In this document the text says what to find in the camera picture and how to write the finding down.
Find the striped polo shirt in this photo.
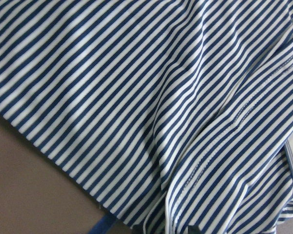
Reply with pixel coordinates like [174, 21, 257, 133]
[0, 0, 293, 234]

